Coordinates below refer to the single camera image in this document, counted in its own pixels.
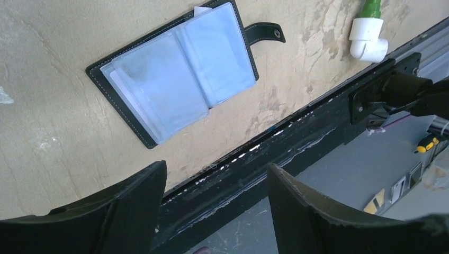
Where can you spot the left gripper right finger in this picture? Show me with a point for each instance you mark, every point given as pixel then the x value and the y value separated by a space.
pixel 307 221

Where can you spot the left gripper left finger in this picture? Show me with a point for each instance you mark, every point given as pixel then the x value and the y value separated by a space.
pixel 119 219

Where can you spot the black leather card holder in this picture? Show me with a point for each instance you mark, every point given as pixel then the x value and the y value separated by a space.
pixel 172 76

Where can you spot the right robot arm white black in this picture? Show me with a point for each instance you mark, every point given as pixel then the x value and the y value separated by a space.
pixel 417 95

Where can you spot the yellow black screwdriver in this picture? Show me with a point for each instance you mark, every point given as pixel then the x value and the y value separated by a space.
pixel 427 143

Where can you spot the green white pipe fitting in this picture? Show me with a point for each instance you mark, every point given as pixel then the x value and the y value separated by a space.
pixel 366 44

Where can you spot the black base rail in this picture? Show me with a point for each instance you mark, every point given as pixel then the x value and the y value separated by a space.
pixel 226 208

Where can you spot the aluminium frame rail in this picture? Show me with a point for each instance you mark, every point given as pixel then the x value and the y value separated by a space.
pixel 426 55

